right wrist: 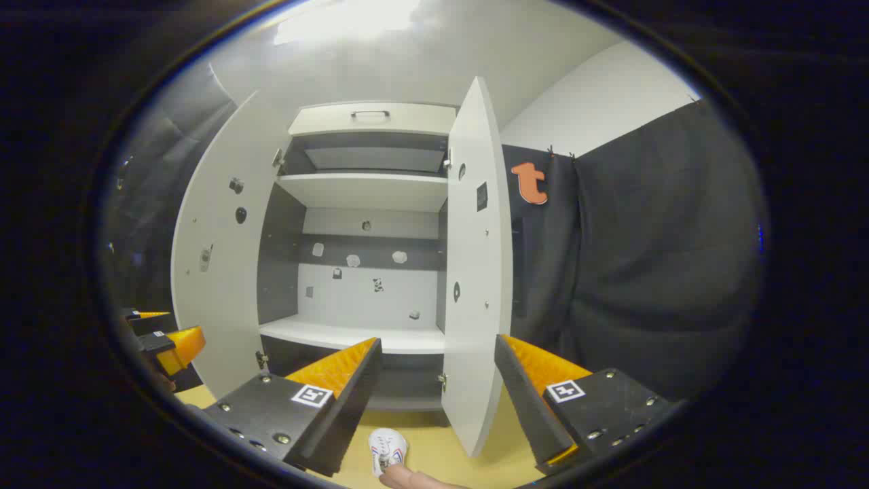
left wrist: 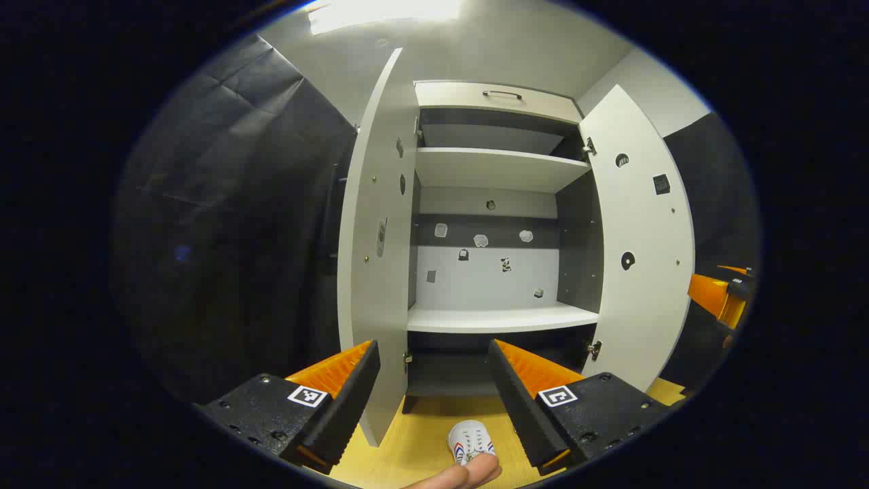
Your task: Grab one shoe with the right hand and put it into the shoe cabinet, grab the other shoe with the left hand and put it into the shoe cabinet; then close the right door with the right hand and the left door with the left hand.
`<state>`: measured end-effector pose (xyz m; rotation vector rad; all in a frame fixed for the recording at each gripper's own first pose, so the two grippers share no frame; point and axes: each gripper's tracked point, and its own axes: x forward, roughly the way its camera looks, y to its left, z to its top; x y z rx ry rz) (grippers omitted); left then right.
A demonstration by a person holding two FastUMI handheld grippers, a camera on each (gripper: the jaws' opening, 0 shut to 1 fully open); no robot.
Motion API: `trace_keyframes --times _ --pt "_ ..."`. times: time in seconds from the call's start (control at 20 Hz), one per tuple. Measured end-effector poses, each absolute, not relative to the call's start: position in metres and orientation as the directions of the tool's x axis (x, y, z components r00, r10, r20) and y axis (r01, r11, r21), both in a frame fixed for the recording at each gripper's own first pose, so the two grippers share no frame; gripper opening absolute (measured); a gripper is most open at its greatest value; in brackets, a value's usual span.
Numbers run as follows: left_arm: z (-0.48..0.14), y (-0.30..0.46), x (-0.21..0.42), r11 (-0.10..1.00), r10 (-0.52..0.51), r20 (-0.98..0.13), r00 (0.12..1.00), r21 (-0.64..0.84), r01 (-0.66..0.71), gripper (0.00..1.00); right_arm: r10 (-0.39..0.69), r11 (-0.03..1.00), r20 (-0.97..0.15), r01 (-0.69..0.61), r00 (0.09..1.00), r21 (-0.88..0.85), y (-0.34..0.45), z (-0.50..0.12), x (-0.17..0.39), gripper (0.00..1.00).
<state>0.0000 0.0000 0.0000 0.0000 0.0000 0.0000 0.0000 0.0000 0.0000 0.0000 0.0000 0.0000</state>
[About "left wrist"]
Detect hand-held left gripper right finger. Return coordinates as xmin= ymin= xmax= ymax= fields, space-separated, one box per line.
xmin=487 ymin=338 xmax=676 ymax=476

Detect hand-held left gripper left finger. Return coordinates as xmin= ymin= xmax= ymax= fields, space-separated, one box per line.
xmin=197 ymin=340 xmax=381 ymax=476

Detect white striped shoe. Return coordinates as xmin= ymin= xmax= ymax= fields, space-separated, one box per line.
xmin=447 ymin=420 xmax=498 ymax=468

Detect white cabinet door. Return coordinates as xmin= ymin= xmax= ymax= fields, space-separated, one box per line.
xmin=579 ymin=84 xmax=697 ymax=393
xmin=337 ymin=48 xmax=422 ymax=448

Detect white shoe cabinet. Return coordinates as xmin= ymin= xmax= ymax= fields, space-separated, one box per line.
xmin=405 ymin=80 xmax=605 ymax=415

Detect white cabinet drawer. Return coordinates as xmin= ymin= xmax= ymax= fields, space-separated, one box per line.
xmin=414 ymin=81 xmax=585 ymax=124

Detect black backdrop cloth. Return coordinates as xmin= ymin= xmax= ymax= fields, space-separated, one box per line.
xmin=112 ymin=34 xmax=761 ymax=408

